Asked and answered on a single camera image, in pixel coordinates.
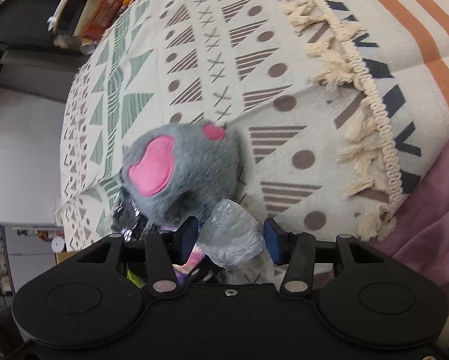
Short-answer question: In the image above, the clear plastic wrap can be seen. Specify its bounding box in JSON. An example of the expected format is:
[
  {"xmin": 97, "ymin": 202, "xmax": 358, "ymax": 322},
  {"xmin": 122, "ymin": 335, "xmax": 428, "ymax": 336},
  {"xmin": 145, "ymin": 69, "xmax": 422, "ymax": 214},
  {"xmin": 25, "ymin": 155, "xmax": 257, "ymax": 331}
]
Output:
[{"xmin": 196, "ymin": 199, "xmax": 265, "ymax": 270}]

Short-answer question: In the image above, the black glittery bundle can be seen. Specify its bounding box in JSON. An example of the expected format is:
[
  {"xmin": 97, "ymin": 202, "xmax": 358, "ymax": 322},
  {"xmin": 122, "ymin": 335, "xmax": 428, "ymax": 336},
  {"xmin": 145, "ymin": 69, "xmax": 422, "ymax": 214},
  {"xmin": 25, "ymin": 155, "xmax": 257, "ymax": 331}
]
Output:
[{"xmin": 111, "ymin": 188, "xmax": 148, "ymax": 242}]

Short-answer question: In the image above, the grey pink plush toy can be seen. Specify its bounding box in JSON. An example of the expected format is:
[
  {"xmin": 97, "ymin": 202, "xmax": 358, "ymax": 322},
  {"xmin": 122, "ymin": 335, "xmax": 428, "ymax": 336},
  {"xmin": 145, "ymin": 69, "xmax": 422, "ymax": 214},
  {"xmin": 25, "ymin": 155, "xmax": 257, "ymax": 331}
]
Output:
[{"xmin": 119, "ymin": 120, "xmax": 240, "ymax": 230}]

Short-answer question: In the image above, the purple bed sheet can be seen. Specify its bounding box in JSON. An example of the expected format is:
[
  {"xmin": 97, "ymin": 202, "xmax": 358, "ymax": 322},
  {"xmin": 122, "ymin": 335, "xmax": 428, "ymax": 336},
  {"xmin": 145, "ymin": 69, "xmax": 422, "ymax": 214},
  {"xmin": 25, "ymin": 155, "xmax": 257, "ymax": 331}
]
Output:
[{"xmin": 371, "ymin": 140, "xmax": 449, "ymax": 303}]

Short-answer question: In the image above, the patterned white blanket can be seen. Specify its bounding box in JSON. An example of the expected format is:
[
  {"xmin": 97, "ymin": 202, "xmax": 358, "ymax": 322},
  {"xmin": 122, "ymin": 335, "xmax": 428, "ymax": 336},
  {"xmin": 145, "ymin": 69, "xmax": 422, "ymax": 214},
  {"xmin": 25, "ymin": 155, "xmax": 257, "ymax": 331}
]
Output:
[{"xmin": 59, "ymin": 0, "xmax": 449, "ymax": 250}]

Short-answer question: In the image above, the red plastic basket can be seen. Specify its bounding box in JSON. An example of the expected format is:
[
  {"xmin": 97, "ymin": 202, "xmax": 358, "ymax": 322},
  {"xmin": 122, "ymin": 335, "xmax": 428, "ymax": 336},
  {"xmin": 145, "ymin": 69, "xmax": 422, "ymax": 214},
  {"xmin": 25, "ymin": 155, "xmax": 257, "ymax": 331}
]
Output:
[{"xmin": 80, "ymin": 0, "xmax": 130, "ymax": 41}]

